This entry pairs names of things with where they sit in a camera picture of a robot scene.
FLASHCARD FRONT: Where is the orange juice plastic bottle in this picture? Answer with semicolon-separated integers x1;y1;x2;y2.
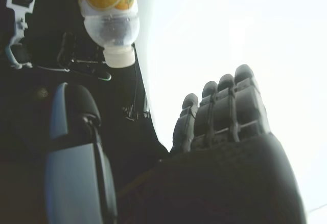
71;0;141;69

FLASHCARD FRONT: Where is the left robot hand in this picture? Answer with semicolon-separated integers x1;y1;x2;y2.
44;64;308;224

